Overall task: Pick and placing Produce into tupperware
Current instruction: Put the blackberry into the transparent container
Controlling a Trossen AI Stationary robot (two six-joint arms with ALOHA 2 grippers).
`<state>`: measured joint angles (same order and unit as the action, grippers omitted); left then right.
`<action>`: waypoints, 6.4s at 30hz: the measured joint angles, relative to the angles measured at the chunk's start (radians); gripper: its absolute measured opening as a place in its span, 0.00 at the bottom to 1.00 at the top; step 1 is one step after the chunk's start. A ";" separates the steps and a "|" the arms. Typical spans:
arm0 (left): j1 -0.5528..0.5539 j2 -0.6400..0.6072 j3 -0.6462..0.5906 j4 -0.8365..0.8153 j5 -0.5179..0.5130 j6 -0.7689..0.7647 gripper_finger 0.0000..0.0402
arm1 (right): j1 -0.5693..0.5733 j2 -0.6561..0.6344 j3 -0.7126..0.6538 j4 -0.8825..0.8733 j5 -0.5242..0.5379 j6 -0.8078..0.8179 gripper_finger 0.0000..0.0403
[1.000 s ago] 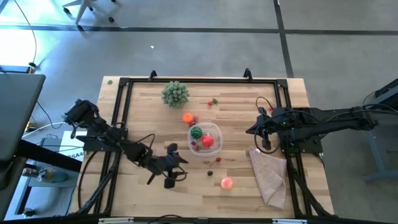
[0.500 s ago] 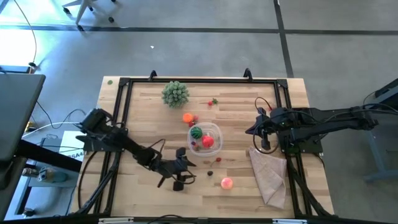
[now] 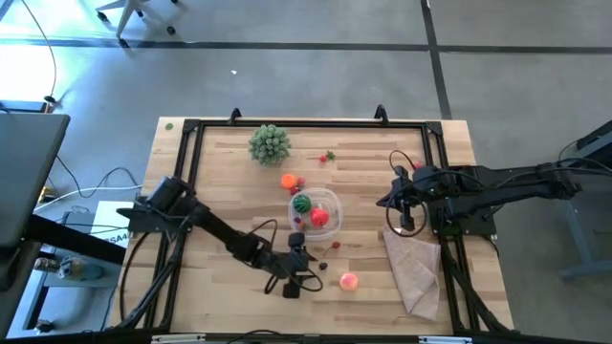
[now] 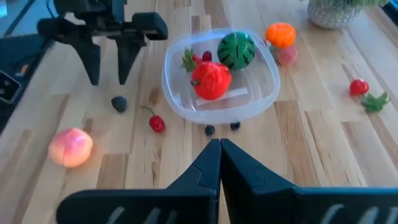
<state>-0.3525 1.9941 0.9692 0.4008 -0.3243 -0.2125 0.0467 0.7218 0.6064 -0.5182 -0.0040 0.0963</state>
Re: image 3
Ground green spiky artificial plant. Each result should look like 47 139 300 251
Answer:
247 123 293 167

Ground teal bottle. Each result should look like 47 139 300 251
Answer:
56 255 105 283

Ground red toy apple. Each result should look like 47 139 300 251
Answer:
309 205 331 229

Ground white paper label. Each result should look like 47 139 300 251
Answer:
90 200 136 249

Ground black desk beam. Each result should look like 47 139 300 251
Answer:
21 214 128 267

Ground blue-grey table frame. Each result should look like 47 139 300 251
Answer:
557 118 612 281

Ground silver edge bracket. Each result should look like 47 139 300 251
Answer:
418 335 473 344
151 333 207 344

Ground office chair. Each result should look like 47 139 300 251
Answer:
94 0 182 49

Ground black aluminium table frame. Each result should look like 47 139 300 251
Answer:
108 118 515 335

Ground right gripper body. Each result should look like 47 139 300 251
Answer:
402 165 436 212

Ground pink-orange toy peach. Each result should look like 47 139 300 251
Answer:
339 271 360 293

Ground clear plastic tupperware container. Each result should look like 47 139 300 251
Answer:
287 186 344 242

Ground toy watermelon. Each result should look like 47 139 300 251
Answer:
292 194 313 215

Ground grey desk top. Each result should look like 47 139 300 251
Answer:
0 112 72 249

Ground white floor cable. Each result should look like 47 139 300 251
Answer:
33 183 144 214

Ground beige folded cloth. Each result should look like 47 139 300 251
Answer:
382 223 442 322

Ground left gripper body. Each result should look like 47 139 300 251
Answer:
281 232 315 284

